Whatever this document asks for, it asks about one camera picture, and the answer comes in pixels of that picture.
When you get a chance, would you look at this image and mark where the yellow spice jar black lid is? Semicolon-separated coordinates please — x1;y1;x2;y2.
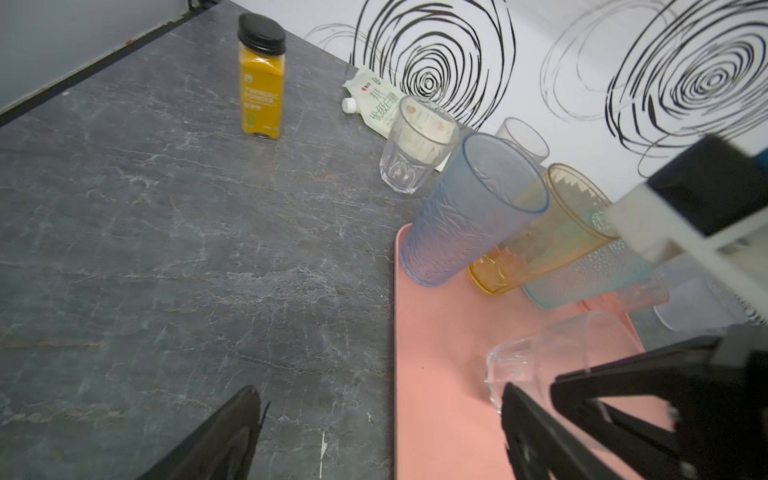
237;13;287;139

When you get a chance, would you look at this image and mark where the clear faceted glass near pouch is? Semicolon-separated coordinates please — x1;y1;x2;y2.
379;96;460;194

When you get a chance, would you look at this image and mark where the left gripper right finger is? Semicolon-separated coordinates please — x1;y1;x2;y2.
501;383;620;480

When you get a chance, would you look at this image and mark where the clear short glass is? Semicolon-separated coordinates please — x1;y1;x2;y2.
485;311;644;412

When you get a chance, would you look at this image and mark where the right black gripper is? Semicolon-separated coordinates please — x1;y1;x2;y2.
550;325;767;479

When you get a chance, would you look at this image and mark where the teal green plastic cup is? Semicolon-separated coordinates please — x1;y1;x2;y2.
522;240;654;309

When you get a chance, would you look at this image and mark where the pink plastic tray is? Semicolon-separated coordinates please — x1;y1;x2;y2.
392;223;676;480

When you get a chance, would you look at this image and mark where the amber yellow plastic cup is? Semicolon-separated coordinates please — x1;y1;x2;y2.
468;163;619;295

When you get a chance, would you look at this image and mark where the blue textured plastic cup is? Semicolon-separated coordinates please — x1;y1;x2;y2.
399;133;550;288

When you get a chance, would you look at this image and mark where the white green sugar pouch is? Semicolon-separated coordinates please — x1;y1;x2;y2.
342;67;452;174

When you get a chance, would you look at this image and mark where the frosted white plastic cup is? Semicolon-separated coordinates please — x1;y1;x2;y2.
654;255;753;331

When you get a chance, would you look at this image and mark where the clear ribbed plastic cup front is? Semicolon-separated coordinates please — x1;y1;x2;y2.
495;117;550;165

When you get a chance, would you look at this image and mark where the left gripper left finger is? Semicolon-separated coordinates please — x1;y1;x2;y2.
141;386;269;479

